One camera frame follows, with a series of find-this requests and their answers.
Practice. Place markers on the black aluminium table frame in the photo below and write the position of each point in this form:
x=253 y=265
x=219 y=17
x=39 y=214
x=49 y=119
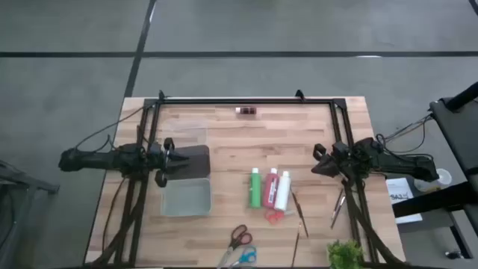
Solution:
x=242 y=101

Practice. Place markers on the small black object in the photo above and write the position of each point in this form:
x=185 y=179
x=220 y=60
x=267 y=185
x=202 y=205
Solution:
x=453 y=255

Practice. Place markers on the white paper sheet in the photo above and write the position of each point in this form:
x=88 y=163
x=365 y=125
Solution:
x=401 y=190

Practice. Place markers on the grey metal table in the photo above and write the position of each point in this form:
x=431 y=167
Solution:
x=22 y=179

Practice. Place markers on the dark grey equipment panel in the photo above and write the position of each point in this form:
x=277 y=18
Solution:
x=459 y=138

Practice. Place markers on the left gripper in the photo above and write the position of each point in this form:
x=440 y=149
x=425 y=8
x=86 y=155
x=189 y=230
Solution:
x=158 y=158

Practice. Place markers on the black round bar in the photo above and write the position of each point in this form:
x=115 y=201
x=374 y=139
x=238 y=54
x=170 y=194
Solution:
x=463 y=98

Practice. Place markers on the thin brown paintbrush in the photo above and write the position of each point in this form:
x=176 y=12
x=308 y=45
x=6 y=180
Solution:
x=296 y=244

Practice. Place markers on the green paint bottle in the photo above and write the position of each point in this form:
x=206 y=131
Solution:
x=255 y=190

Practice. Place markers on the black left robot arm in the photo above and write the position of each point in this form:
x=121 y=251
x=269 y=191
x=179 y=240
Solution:
x=97 y=160

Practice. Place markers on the light grey plastic bin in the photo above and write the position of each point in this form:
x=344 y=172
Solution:
x=186 y=198

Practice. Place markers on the small dark red container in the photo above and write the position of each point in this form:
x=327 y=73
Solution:
x=248 y=110

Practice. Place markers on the green potted plant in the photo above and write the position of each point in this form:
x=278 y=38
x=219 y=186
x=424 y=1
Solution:
x=345 y=256

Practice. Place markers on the small orange scissors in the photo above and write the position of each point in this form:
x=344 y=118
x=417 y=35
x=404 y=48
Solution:
x=276 y=216

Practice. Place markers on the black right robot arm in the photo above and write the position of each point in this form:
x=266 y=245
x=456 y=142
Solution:
x=396 y=162

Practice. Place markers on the dark grey side table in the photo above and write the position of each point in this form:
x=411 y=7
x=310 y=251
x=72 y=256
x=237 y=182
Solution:
x=437 y=224

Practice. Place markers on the white paint bottle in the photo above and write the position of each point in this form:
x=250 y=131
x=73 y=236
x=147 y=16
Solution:
x=282 y=192

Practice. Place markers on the dark grey plastic bin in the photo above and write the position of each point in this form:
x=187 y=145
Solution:
x=198 y=160

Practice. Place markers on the red paint bottle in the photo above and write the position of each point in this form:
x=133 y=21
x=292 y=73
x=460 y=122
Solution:
x=270 y=190

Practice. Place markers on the black beam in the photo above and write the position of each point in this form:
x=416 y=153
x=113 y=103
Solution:
x=429 y=201

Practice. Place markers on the translucent plastic jar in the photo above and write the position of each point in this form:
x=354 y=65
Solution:
x=442 y=177

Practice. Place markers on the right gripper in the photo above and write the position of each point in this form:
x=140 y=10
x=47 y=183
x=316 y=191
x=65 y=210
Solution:
x=341 y=157

